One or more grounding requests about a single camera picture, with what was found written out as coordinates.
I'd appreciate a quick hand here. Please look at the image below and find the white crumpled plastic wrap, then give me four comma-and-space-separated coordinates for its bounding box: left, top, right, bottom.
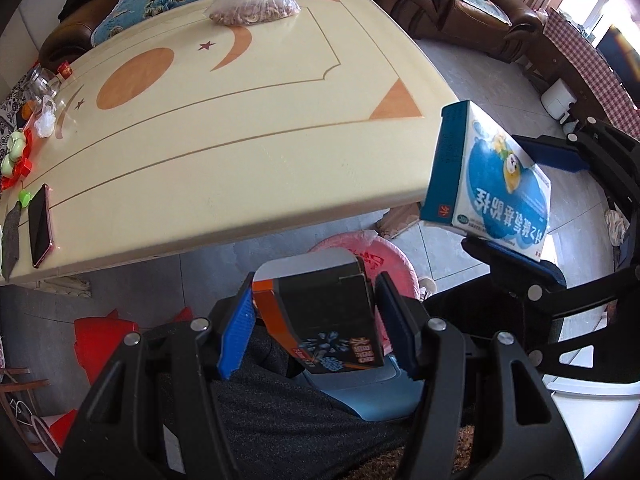
34, 97, 58, 138

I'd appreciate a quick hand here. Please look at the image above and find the brown leather sofa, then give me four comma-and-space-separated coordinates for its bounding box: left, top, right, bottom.
37, 0, 451, 66

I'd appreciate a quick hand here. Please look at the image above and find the glass jar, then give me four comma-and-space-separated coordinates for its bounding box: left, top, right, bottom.
27, 67, 63, 106

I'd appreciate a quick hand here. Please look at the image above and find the red plastic tray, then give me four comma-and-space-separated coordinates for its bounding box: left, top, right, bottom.
0, 127, 35, 192

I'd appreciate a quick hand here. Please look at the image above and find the red plastic stool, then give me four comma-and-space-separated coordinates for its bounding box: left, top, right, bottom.
47, 410, 78, 446
72, 307, 196, 386

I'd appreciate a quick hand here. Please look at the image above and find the brown leather armchair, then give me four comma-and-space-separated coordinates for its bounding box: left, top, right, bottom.
440, 0, 546, 63

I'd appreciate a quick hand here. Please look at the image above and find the blue medicine box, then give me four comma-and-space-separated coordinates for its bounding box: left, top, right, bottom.
419, 100, 552, 263

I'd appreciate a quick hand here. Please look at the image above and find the white crumpled cloth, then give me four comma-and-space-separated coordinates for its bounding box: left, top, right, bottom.
604, 207, 631, 248

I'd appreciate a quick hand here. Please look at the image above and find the wooden chair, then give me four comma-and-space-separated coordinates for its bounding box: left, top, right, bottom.
0, 367, 51, 411

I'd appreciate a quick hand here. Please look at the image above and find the person's leg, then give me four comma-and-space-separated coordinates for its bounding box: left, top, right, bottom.
210, 330, 416, 480

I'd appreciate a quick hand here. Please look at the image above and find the blue plastic stool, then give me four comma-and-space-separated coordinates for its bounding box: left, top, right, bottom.
295, 355, 426, 423

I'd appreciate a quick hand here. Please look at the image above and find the beige slipper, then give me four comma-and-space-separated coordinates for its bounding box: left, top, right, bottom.
375, 202, 421, 238

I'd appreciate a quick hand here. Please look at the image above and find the white appliance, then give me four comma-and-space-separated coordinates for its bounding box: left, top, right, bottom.
541, 85, 576, 123

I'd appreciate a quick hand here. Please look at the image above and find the checked tablecloth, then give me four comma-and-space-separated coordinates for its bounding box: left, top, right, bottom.
542, 7, 640, 136

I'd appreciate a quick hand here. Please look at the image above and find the patterned floral cloth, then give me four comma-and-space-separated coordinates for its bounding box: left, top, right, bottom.
0, 77, 36, 136

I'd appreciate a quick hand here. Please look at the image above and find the dark grey cloth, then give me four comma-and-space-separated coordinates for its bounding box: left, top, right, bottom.
0, 202, 22, 281

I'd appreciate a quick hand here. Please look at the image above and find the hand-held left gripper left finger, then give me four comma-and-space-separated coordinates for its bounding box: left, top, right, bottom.
55, 272, 258, 480

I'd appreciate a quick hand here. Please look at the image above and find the black and orange box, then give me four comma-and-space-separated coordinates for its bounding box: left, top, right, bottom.
251, 249, 386, 376

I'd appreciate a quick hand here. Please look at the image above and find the blue printed sofa cover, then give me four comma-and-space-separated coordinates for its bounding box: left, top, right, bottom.
91, 0, 241, 46

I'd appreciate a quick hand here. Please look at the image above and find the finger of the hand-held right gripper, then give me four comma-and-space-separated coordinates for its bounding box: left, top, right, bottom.
514, 116, 640, 262
427, 237, 640, 377

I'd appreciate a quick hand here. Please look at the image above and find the blue printed armchair cover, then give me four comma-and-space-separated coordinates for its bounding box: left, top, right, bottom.
451, 0, 513, 28

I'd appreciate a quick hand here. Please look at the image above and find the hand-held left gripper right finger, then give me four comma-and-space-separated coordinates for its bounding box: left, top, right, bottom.
375, 271, 586, 480

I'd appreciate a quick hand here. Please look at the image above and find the phone with pink case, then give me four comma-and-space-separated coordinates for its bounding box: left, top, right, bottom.
27, 183, 56, 268

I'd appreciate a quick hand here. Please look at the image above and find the black television screen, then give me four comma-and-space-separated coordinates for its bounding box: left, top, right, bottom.
595, 25, 640, 111

